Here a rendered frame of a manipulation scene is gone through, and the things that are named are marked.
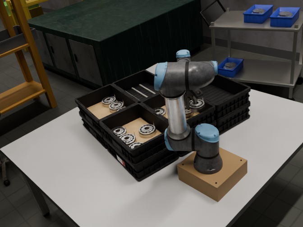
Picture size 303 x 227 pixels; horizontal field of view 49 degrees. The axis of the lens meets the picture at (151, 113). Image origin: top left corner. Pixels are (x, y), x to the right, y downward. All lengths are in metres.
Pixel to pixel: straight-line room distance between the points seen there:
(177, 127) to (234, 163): 0.41
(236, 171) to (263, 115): 0.67
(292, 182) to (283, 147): 0.84
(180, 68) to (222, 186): 0.67
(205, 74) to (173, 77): 0.13
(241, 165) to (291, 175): 1.18
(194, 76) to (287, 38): 3.45
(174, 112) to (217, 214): 0.54
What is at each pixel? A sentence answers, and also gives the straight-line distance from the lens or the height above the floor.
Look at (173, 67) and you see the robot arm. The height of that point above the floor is 1.43.
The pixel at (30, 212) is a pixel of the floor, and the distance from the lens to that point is 3.03.
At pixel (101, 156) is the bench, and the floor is 0.70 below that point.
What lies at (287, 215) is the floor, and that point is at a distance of 2.62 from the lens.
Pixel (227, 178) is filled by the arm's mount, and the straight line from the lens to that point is 1.71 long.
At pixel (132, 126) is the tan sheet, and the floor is 0.83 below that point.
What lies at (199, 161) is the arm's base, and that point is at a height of 0.86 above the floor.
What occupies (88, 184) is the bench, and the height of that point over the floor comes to 0.70.
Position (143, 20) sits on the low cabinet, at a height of 0.80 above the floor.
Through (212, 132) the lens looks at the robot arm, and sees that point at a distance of 1.62.
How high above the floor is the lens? 1.98
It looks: 32 degrees down
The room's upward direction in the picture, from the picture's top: 10 degrees counter-clockwise
